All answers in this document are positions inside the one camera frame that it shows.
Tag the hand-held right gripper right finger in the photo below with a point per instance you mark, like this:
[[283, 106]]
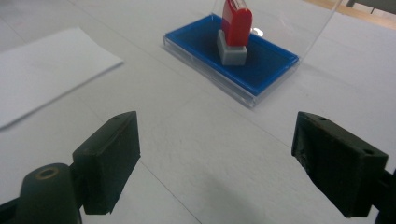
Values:
[[336, 161]]

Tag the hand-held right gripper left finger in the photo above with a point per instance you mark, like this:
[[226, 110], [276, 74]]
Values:
[[107, 161]]

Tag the blue ink pad clear case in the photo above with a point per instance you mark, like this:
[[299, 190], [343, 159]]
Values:
[[264, 73]]

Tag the red stamp with grey base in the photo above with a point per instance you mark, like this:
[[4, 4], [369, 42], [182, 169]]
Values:
[[236, 29]]

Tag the white paper sheet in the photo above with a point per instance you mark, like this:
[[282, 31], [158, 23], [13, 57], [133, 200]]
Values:
[[46, 68]]

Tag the dark furniture piece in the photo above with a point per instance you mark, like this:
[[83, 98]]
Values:
[[378, 4]]

